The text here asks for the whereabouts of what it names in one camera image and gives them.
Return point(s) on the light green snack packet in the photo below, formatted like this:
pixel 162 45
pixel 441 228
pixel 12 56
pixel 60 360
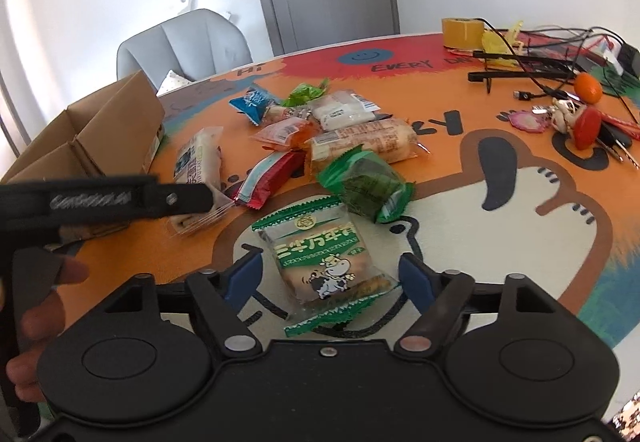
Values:
pixel 302 94

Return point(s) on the small white box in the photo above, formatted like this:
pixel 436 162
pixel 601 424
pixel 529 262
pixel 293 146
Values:
pixel 612 60

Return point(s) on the white dotted cushion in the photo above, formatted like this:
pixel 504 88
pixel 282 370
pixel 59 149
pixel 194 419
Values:
pixel 174 82

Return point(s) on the clear white rice snack packet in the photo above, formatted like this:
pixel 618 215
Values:
pixel 197 156

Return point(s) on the blue snack packet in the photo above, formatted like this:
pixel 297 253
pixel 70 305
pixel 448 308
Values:
pixel 255 102

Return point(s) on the yellow plastic bag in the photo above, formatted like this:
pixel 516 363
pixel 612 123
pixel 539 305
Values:
pixel 495 44

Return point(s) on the colourful printed table mat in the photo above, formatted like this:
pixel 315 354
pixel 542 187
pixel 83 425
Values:
pixel 500 232

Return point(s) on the flat red box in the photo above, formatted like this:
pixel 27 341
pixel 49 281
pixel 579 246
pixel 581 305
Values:
pixel 555 41

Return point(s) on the red oval charm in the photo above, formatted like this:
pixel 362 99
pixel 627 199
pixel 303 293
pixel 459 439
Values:
pixel 586 127

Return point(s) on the person's left hand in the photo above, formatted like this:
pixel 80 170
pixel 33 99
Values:
pixel 42 322

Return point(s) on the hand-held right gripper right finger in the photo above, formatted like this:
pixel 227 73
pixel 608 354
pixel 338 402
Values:
pixel 415 279

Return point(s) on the long orange bread packet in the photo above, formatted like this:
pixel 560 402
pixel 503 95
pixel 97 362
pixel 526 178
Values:
pixel 365 144

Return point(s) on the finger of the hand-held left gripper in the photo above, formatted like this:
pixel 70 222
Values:
pixel 185 198

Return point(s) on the bunch of keys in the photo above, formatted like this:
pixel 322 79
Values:
pixel 612 139

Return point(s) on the black power adapter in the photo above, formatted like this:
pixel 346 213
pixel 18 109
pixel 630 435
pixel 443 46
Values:
pixel 630 57

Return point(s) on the yellow tape roll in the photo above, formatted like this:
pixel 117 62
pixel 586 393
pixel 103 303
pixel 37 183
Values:
pixel 461 34

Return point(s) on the grey padded chair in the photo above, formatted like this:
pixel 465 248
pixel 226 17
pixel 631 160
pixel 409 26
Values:
pixel 200 41

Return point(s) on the brown cardboard box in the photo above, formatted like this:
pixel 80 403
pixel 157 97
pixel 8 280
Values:
pixel 115 121

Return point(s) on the red snack packet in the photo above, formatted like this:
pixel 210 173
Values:
pixel 272 174

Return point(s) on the dark green cake packet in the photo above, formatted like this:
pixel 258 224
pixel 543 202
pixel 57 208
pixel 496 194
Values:
pixel 365 182

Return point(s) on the tangerine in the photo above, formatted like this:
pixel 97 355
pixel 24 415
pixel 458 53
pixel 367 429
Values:
pixel 587 88

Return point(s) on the white labelled snack packet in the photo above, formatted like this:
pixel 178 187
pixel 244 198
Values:
pixel 340 110

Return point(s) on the small orange snack packet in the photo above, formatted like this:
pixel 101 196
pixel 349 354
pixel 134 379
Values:
pixel 285 131

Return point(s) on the clear chicken feet snack packet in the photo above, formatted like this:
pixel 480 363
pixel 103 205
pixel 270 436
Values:
pixel 287 112

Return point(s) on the black metal stand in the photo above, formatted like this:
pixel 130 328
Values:
pixel 520 74

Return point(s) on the green cow print cracker packet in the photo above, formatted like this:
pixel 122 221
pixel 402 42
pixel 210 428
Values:
pixel 320 257

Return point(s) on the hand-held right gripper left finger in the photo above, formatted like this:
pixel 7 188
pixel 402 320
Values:
pixel 245 277

